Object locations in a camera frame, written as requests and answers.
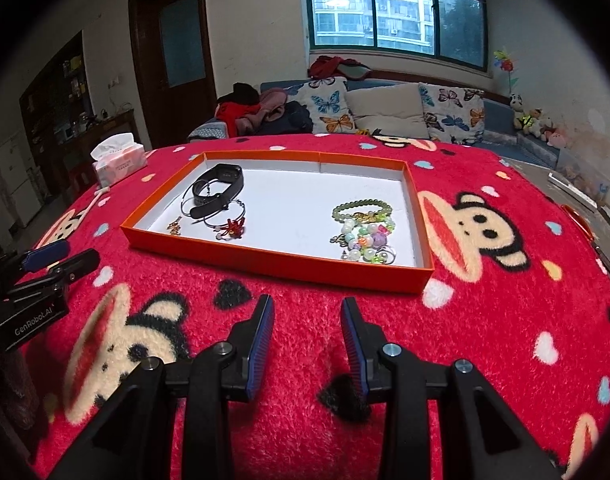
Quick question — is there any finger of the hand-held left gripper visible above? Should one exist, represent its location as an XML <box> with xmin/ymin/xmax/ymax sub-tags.
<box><xmin>15</xmin><ymin>248</ymin><xmax>101</xmax><ymax>293</ymax></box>
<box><xmin>20</xmin><ymin>238</ymin><xmax>70</xmax><ymax>273</ymax></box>

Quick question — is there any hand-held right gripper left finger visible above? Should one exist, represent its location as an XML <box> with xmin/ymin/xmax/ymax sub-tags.
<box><xmin>48</xmin><ymin>294</ymin><xmax>276</xmax><ymax>480</ymax></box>

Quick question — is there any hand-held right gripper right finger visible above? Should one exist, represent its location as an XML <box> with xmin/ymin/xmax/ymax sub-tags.
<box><xmin>340</xmin><ymin>296</ymin><xmax>560</xmax><ymax>480</ymax></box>

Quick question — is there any metal bangle with red charm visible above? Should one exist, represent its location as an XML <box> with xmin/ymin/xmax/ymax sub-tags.
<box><xmin>202</xmin><ymin>200</ymin><xmax>250</xmax><ymax>242</ymax></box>

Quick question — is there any orange tray box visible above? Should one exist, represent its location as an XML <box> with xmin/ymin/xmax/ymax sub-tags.
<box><xmin>120</xmin><ymin>150</ymin><xmax>436</xmax><ymax>295</ymax></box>

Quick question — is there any black smart band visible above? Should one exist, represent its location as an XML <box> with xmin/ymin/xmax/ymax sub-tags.
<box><xmin>191</xmin><ymin>162</ymin><xmax>246</xmax><ymax>221</ymax></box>

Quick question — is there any pile of colourful bead jewelry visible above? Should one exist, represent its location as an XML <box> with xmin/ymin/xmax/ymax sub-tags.
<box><xmin>329</xmin><ymin>215</ymin><xmax>398</xmax><ymax>266</ymax></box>

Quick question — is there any white cabinet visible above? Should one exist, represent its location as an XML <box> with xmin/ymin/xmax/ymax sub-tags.
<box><xmin>0</xmin><ymin>130</ymin><xmax>41</xmax><ymax>226</ymax></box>

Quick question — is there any pink tissue pack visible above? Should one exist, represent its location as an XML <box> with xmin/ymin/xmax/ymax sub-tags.
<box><xmin>89</xmin><ymin>132</ymin><xmax>148</xmax><ymax>190</ymax></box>

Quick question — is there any red printed blanket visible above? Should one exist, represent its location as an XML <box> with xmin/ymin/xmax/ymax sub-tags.
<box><xmin>20</xmin><ymin>132</ymin><xmax>610</xmax><ymax>480</ymax></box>

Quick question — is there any dark wooden cabinet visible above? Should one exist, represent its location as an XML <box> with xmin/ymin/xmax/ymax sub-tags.
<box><xmin>18</xmin><ymin>30</ymin><xmax>136</xmax><ymax>201</ymax></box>

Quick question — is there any dark wooden door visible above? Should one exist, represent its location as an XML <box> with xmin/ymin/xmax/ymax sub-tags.
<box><xmin>128</xmin><ymin>0</ymin><xmax>218</xmax><ymax>150</ymax></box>

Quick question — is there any pile of clothes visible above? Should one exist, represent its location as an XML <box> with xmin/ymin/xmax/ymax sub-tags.
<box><xmin>215</xmin><ymin>82</ymin><xmax>315</xmax><ymax>137</ymax></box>

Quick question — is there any beige cushion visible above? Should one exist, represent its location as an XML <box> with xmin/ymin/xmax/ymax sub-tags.
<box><xmin>344</xmin><ymin>82</ymin><xmax>432</xmax><ymax>140</ymax></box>

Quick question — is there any butterfly print pillow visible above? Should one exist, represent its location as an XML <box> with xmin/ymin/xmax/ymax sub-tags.
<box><xmin>417</xmin><ymin>82</ymin><xmax>486</xmax><ymax>147</ymax></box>
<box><xmin>297</xmin><ymin>77</ymin><xmax>358</xmax><ymax>135</ymax></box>

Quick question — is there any orange box lid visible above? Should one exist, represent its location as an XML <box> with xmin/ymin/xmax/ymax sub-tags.
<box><xmin>560</xmin><ymin>204</ymin><xmax>596</xmax><ymax>243</ymax></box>

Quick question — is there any blue sofa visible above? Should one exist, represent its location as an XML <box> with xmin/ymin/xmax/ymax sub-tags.
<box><xmin>187</xmin><ymin>77</ymin><xmax>560</xmax><ymax>171</ymax></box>

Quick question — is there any red cloth on windowsill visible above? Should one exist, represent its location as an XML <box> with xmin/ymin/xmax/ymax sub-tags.
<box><xmin>307</xmin><ymin>55</ymin><xmax>373</xmax><ymax>81</ymax></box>

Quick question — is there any group of plush toys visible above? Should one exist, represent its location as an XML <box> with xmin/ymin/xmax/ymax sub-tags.
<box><xmin>509</xmin><ymin>92</ymin><xmax>568</xmax><ymax>148</ymax></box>

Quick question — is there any colourful pinwheel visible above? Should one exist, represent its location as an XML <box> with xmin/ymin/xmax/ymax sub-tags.
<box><xmin>492</xmin><ymin>47</ymin><xmax>520</xmax><ymax>93</ymax></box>

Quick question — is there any green framed window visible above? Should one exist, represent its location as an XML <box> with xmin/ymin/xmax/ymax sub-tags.
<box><xmin>304</xmin><ymin>0</ymin><xmax>488</xmax><ymax>72</ymax></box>

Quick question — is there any green bead bracelet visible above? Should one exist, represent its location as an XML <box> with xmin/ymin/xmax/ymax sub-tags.
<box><xmin>332</xmin><ymin>199</ymin><xmax>392</xmax><ymax>222</ymax></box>

